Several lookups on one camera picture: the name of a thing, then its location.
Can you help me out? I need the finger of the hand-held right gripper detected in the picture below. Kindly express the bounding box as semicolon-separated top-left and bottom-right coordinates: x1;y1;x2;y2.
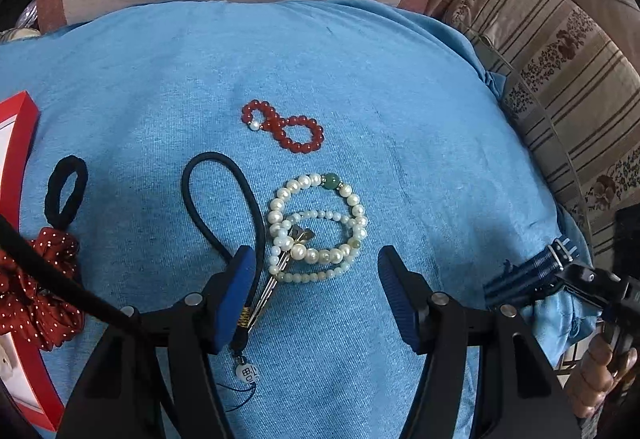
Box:
556;263;608;302

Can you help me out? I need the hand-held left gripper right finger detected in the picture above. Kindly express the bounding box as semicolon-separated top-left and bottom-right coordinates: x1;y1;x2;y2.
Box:
377;245;583;439

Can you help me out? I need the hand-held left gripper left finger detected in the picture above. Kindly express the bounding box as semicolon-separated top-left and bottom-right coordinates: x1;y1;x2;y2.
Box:
60;245;257;439

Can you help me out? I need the navy striped watch strap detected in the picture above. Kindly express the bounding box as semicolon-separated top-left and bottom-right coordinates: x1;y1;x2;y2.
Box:
482;234;581;311

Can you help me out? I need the pale small bead bracelet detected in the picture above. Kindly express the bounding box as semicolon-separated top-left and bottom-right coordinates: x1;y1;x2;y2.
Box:
268;210;368;286

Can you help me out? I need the white pearl bracelet green bead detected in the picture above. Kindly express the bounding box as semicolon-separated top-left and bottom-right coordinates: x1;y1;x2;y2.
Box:
267;173;369;265

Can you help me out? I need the red box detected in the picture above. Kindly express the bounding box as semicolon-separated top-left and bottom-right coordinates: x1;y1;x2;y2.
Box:
0;90;69;433

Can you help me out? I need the person's right hand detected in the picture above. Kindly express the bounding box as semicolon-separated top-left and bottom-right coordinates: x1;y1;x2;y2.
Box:
570;331;638;420

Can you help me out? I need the metal hair clip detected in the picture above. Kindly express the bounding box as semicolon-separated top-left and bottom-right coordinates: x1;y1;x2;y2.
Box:
244;227;317;329

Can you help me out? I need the red polka dot scrunchie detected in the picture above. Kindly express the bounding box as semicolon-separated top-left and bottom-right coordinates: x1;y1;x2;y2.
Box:
0;226;87;353

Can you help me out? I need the striped floral cushion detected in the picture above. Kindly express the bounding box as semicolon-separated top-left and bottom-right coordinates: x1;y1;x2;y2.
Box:
440;0;640;272

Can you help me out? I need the blue cloth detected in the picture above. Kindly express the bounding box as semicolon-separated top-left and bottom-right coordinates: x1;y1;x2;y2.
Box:
0;0;603;439

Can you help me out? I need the thin black hair tie charm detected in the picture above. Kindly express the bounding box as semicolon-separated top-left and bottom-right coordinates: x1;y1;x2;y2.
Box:
181;152;267;401

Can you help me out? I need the red bead bracelet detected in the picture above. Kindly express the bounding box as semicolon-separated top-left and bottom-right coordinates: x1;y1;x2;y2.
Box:
241;100;325;154

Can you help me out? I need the thick black hair tie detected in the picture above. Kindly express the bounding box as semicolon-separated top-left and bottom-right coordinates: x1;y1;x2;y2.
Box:
44;154;89;226

